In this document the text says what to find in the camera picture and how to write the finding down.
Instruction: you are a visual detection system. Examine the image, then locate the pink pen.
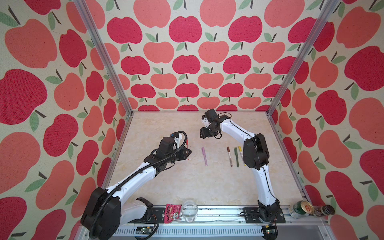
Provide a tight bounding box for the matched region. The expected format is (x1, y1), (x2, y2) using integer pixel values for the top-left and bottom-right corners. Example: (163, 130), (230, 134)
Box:
(202, 147), (208, 167)

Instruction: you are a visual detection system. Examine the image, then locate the white silver pen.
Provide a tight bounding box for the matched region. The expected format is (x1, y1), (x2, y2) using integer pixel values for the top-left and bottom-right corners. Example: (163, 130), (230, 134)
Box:
(227, 147), (233, 167)

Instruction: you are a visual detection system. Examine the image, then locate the green pen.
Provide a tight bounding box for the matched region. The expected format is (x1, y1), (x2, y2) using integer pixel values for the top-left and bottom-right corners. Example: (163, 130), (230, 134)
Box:
(234, 148), (240, 168)

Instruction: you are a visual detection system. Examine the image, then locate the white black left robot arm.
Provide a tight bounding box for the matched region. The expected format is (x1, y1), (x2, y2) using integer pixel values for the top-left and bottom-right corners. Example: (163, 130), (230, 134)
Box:
(81, 131), (192, 240)

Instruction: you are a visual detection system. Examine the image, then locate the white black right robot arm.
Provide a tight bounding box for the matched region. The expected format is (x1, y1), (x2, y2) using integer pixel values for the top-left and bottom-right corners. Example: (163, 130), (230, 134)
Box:
(200, 109), (281, 223)

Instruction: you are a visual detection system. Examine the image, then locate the clear glass bowl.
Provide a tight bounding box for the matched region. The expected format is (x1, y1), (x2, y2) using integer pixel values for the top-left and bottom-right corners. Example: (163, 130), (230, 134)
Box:
(182, 200), (199, 223)

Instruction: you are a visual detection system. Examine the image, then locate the pink snack packet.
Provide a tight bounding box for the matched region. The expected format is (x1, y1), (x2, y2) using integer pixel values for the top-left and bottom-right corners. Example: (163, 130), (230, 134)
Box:
(164, 204), (182, 224)

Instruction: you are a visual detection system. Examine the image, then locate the green drink can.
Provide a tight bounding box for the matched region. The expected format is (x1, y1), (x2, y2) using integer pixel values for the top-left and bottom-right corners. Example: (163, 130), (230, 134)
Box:
(289, 201), (314, 219)

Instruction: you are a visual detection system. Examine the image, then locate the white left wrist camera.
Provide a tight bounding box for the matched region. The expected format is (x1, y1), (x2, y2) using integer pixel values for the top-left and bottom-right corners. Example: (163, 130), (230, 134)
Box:
(170, 133), (183, 150)

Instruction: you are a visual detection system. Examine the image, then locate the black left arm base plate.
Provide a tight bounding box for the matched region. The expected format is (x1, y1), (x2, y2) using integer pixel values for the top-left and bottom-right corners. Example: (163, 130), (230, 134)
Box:
(130, 207), (166, 224)

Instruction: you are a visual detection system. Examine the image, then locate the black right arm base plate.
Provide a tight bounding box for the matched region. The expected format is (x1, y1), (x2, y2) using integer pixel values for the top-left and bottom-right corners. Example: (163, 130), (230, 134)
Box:
(239, 208), (286, 224)

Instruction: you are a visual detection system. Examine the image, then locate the aluminium right rear frame post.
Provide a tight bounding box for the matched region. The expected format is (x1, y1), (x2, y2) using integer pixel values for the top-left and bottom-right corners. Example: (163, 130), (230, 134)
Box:
(267, 0), (341, 117)

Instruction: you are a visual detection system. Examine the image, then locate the aluminium frame post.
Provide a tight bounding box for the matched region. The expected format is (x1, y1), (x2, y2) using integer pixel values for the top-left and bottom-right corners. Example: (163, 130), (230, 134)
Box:
(267, 0), (341, 117)
(74, 1), (134, 117)

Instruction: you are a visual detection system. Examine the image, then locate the aluminium left rear frame post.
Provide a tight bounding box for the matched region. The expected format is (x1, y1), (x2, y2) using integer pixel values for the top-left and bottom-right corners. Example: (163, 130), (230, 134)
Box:
(74, 1), (134, 117)

